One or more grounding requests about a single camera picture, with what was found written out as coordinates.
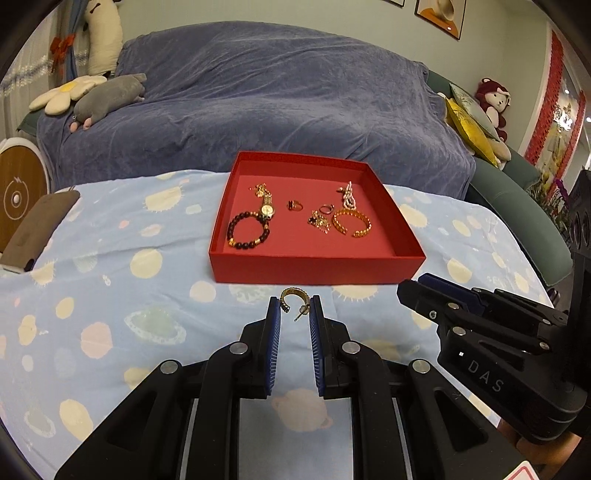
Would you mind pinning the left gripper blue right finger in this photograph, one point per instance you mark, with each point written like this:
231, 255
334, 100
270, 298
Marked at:
318, 340

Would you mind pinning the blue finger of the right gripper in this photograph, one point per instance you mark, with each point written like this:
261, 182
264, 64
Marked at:
431, 304
459, 294

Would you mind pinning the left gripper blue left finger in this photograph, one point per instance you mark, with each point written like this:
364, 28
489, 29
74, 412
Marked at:
272, 343

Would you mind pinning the gold cuff bangle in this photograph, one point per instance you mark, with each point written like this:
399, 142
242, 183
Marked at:
352, 223

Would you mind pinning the gold wrist watch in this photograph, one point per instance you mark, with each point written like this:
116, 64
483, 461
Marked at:
267, 209

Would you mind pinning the red cardboard box tray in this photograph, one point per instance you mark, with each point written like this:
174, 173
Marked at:
299, 246

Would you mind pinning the green sofa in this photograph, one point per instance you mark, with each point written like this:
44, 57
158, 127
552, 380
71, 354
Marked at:
506, 193

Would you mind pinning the blue planet print tablecloth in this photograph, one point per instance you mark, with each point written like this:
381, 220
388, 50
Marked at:
125, 283

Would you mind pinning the gold satin pillow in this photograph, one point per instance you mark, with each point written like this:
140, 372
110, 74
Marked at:
473, 136

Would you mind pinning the silver grey pillow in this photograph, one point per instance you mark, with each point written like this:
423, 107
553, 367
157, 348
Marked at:
473, 108

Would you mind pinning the red monkey plush toy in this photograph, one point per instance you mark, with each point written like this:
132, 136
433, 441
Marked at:
494, 99

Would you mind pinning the blue sofa cover blanket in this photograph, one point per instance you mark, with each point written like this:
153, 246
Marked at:
216, 89

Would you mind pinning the grey plush toy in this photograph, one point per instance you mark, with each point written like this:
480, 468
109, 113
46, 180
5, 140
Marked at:
105, 98

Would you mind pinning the white wood exercise machine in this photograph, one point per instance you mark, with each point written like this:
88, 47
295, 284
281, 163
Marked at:
23, 181

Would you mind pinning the flower shaped plush cushion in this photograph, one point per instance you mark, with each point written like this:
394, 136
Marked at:
58, 100

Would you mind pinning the cream alpaca plush toy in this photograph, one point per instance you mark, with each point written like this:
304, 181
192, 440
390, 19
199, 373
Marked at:
105, 36

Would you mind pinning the red curtain tie bow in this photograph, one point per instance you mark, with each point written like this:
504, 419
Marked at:
60, 50

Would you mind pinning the white sheer curtain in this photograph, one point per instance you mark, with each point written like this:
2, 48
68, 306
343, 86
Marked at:
30, 74

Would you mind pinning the framed wall picture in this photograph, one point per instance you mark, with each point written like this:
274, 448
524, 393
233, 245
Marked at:
447, 15

